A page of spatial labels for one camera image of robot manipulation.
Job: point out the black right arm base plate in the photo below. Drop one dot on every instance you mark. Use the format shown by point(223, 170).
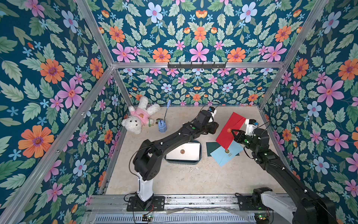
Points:
point(250, 203)

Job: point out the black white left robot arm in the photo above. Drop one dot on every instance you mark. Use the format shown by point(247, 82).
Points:
point(148, 159)

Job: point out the dark teal storage box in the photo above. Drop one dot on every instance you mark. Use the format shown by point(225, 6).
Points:
point(183, 152)

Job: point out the red envelope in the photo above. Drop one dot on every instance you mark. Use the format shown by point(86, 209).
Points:
point(225, 137)

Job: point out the aluminium front rail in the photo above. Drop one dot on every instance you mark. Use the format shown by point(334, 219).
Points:
point(179, 209)

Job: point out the light blue envelope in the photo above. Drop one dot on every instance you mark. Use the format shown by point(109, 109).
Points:
point(222, 156)

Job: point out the green circuit board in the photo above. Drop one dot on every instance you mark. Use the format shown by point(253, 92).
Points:
point(261, 218)
point(147, 218)

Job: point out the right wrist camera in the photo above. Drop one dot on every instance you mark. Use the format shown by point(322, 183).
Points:
point(251, 125)

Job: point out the left green circuit board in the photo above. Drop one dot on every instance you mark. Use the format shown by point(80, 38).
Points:
point(147, 218)

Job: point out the dark green envelope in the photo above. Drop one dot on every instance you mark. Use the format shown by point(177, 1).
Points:
point(211, 146)

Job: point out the right green circuit board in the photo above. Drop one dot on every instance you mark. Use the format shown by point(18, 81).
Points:
point(261, 218)

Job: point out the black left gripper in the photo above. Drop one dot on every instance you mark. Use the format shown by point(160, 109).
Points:
point(214, 125)

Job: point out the metal hook rail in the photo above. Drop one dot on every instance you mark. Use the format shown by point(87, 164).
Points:
point(193, 65)

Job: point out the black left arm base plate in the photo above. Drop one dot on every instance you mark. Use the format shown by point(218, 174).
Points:
point(155, 203)

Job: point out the white envelope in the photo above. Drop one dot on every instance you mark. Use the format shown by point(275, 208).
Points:
point(183, 151)

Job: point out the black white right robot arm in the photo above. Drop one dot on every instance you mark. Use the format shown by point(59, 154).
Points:
point(307, 207)

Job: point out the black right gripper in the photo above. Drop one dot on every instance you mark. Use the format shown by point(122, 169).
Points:
point(239, 136)

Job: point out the white teddy bear pink shirt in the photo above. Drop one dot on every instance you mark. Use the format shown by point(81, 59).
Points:
point(141, 116)

